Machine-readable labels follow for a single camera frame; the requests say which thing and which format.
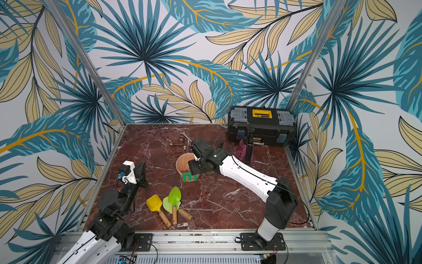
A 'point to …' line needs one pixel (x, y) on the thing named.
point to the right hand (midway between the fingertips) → (183, 176)
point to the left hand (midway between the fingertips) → (144, 163)
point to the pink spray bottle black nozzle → (239, 150)
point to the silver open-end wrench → (183, 132)
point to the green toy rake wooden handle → (188, 174)
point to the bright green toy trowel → (174, 197)
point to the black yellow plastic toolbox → (264, 126)
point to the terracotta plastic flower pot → (182, 163)
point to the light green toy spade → (170, 207)
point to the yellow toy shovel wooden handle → (154, 203)
